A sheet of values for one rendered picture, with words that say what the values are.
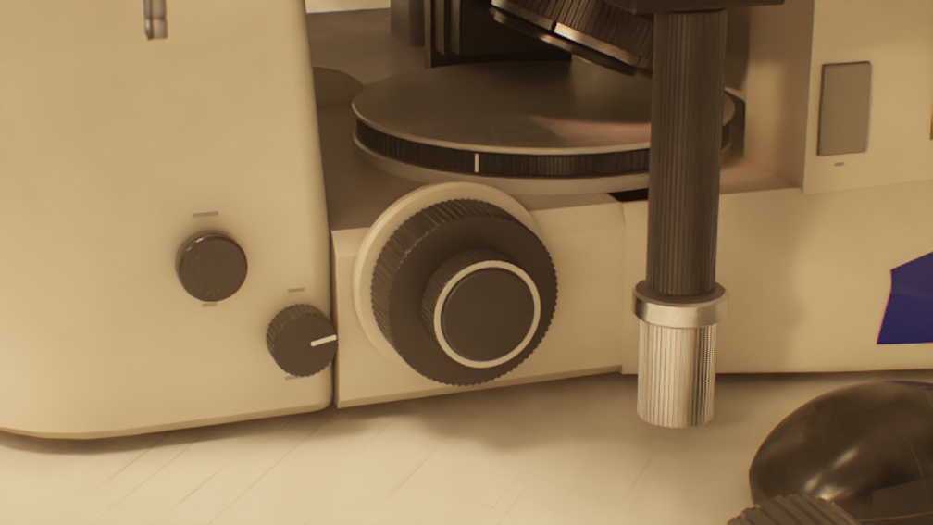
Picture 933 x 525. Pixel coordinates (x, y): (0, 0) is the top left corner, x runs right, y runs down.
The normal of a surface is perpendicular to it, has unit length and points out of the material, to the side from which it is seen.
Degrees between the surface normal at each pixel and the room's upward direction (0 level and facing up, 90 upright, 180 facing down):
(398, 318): 90
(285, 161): 90
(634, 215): 64
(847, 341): 81
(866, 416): 22
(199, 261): 90
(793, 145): 90
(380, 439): 0
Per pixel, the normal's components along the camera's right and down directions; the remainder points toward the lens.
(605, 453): 0.00, -0.95
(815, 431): -0.52, -0.72
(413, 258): 0.33, 0.29
